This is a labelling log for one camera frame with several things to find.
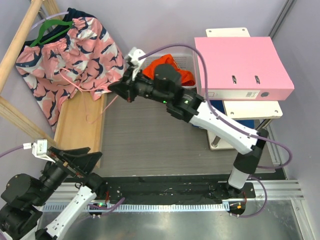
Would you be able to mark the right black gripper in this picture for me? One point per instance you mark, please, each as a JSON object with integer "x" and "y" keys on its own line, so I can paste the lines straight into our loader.
{"x": 125, "y": 88}

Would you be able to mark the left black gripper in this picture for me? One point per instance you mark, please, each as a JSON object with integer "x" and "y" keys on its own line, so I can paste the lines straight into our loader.
{"x": 77, "y": 165}

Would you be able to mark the orange shorts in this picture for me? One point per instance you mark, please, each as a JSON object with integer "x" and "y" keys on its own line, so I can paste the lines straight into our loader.
{"x": 187, "y": 78}

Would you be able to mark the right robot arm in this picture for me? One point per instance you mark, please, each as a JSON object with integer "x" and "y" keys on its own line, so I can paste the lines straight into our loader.
{"x": 188, "y": 106}

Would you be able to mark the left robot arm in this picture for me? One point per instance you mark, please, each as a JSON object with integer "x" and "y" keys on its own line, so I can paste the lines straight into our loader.
{"x": 24, "y": 194}

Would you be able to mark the pink patterned shorts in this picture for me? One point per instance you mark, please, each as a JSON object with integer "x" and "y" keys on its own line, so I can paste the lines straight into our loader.
{"x": 83, "y": 57}

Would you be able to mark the wooden clothes rack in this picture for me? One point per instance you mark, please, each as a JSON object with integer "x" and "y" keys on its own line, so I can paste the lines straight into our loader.
{"x": 80, "y": 121}

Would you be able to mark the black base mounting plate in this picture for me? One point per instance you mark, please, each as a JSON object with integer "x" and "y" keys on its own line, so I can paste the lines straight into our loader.
{"x": 173, "y": 190}

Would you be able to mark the white perforated basket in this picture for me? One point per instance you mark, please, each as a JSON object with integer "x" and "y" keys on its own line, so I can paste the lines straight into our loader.
{"x": 185, "y": 61}

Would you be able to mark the white small shelf stand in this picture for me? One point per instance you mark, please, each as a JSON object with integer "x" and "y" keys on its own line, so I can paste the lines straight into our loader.
{"x": 246, "y": 110}

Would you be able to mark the blue book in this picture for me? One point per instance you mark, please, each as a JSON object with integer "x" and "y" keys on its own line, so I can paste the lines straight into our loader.
{"x": 247, "y": 123}

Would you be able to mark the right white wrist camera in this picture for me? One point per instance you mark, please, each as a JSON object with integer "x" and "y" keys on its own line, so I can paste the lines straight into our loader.
{"x": 135, "y": 60}

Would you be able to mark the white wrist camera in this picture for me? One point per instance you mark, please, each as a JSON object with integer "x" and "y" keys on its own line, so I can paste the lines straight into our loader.
{"x": 38, "y": 149}
{"x": 135, "y": 60}

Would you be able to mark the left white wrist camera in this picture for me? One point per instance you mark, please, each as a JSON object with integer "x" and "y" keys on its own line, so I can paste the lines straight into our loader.
{"x": 38, "y": 149}

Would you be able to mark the pink ring binder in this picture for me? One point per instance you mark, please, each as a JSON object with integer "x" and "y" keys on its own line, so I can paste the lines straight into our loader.
{"x": 241, "y": 69}

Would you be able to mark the aluminium slotted rail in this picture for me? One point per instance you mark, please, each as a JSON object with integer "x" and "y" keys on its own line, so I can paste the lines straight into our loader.
{"x": 269, "y": 190}

